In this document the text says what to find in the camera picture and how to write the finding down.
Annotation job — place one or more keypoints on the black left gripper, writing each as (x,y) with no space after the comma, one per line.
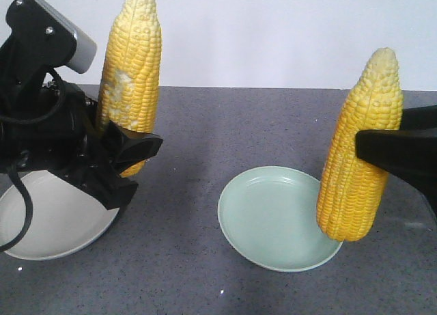
(93,166)

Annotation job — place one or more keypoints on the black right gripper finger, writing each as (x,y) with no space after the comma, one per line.
(419,118)
(409,155)

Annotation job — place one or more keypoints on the corn cob pale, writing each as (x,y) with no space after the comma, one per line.
(129,86)

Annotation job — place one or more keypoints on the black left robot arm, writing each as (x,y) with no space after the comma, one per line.
(48,124)

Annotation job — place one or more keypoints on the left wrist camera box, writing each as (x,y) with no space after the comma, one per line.
(46,33)

